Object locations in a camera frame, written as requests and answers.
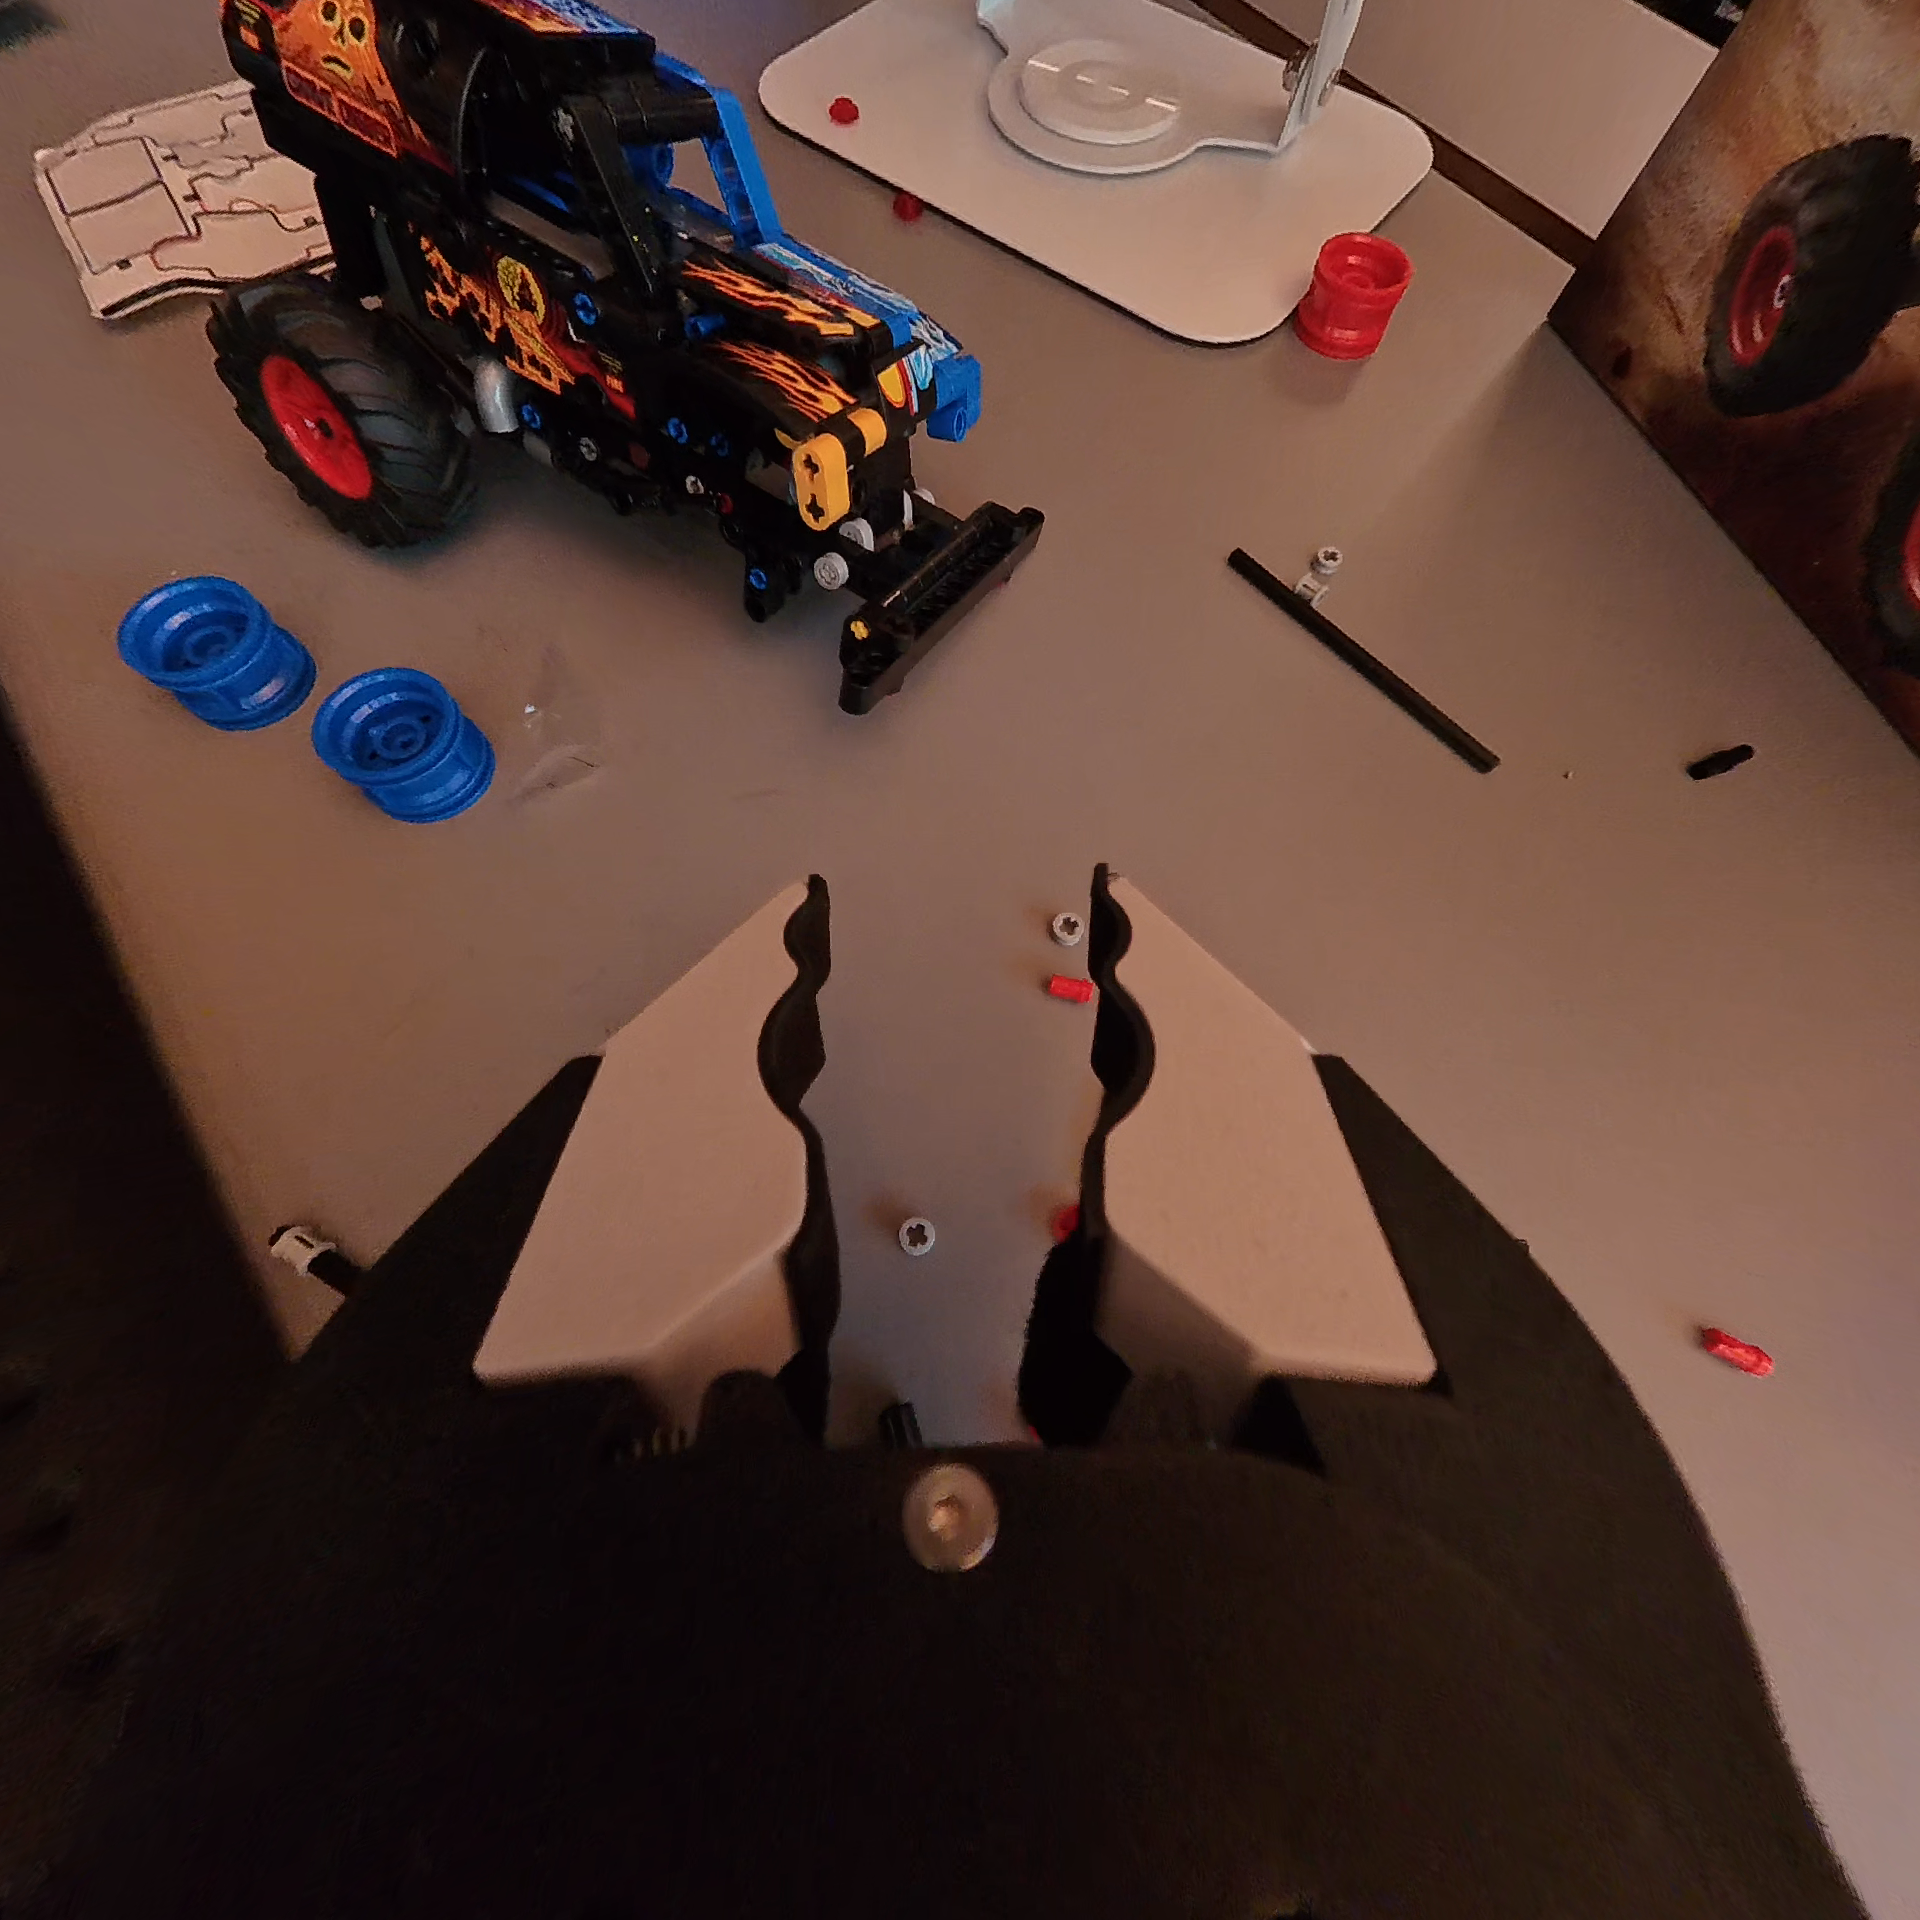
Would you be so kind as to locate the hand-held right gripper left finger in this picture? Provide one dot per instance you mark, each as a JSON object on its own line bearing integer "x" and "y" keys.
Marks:
{"x": 647, "y": 1200}

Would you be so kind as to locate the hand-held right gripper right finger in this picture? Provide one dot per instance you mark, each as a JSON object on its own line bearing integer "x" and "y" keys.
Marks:
{"x": 1275, "y": 1200}

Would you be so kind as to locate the blue toy wheel rim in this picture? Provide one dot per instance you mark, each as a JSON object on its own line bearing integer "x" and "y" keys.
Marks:
{"x": 405, "y": 739}
{"x": 216, "y": 654}

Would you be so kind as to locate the black toy wheel red rim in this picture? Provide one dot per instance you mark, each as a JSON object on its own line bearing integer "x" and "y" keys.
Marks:
{"x": 315, "y": 426}

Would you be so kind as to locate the blue black toy monster truck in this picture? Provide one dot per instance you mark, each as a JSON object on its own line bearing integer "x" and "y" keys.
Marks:
{"x": 603, "y": 297}

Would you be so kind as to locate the short black axle with bushing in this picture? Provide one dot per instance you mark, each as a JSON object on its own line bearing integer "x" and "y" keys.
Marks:
{"x": 309, "y": 1253}

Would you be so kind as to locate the clear plastic scrap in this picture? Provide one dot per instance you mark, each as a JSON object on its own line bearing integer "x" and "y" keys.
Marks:
{"x": 542, "y": 735}

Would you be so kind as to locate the long black toy axle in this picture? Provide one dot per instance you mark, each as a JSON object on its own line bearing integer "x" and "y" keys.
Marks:
{"x": 1364, "y": 666}

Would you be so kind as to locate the black studded mat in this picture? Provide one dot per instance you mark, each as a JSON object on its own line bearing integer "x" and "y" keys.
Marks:
{"x": 90, "y": 1353}

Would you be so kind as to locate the small black toy pin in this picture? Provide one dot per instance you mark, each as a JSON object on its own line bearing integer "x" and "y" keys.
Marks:
{"x": 1722, "y": 766}

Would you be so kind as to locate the monster truck toy box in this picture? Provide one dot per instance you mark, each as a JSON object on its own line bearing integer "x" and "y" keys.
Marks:
{"x": 1666, "y": 297}

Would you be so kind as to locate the white sticker sheet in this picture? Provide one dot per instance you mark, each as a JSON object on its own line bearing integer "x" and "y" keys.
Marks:
{"x": 136, "y": 194}

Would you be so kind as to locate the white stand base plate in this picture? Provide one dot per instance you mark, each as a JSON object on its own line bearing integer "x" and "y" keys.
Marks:
{"x": 1197, "y": 226}

